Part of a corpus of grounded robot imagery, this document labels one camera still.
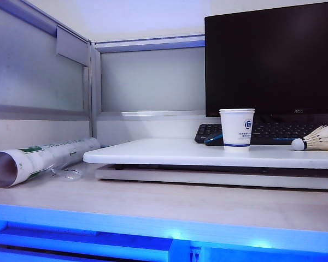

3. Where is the white feather shuttlecock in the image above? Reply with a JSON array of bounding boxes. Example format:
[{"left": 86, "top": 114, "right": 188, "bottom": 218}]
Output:
[{"left": 291, "top": 125, "right": 328, "bottom": 152}]

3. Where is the white paper cup blue logo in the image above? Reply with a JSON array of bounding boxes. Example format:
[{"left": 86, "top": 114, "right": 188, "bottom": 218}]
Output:
[{"left": 219, "top": 108, "right": 256, "bottom": 151}]

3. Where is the white desk riser board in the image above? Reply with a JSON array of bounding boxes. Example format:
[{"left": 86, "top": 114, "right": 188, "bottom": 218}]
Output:
[{"left": 83, "top": 138, "right": 328, "bottom": 170}]

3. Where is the black mouse with blue stripe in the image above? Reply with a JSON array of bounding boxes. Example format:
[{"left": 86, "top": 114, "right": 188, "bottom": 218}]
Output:
[{"left": 204, "top": 133, "right": 224, "bottom": 147}]

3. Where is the clear plastic tube lid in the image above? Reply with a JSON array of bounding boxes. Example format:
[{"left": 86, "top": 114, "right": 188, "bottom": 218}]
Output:
[{"left": 50, "top": 166, "right": 84, "bottom": 182}]

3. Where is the black computer keyboard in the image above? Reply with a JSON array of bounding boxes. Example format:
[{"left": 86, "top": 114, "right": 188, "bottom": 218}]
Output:
[{"left": 194, "top": 122, "right": 328, "bottom": 146}]

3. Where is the black AOC computer monitor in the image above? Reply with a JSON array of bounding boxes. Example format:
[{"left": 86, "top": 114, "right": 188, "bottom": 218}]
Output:
[{"left": 204, "top": 2, "right": 328, "bottom": 118}]

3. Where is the white green shuttlecock tube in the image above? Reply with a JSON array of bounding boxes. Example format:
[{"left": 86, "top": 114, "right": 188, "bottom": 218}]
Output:
[{"left": 0, "top": 137, "right": 102, "bottom": 189}]

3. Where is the grey aluminium partition post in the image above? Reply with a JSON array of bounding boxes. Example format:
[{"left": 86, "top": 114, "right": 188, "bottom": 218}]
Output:
[{"left": 88, "top": 39, "right": 102, "bottom": 139}]

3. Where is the grey partition hanging bracket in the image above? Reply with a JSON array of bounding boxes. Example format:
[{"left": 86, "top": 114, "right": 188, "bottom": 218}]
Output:
[{"left": 56, "top": 25, "right": 89, "bottom": 67}]

